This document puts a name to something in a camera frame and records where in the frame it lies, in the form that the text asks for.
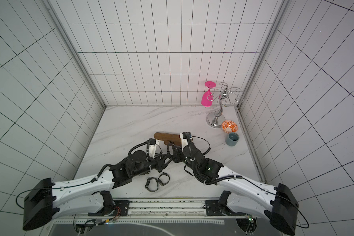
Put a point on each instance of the chrome wire glass holder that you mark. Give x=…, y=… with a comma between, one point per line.
x=228, y=96

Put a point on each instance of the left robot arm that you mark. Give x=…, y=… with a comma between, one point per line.
x=49, y=200

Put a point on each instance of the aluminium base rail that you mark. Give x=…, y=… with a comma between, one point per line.
x=160, y=207

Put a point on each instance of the brown wooden watch stand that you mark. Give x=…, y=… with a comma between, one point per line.
x=168, y=138

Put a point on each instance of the black rugged digital watch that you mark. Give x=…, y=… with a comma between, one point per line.
x=152, y=184

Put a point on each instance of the white perforated cable strip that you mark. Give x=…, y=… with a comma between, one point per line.
x=150, y=221

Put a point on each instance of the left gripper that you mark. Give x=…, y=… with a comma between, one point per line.
x=163, y=157

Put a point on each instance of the orange patterned white bowl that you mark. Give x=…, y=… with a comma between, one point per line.
x=229, y=126

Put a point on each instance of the pink plastic wine glass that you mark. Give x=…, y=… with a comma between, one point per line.
x=207, y=98

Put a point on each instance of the black slim strap watch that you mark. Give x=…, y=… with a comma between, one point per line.
x=164, y=179

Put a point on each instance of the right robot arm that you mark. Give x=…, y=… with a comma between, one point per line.
x=242, y=195

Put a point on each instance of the grey-blue ceramic cup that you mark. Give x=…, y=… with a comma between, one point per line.
x=232, y=139

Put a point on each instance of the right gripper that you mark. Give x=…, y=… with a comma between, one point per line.
x=179, y=155

